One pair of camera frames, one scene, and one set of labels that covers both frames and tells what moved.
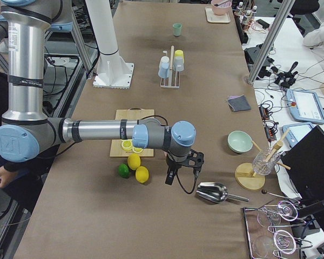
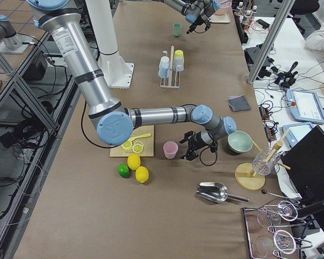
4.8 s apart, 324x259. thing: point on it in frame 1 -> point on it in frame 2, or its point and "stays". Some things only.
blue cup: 164,68 stays
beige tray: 213,18 stays
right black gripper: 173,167 -> 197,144
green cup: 177,27 stays
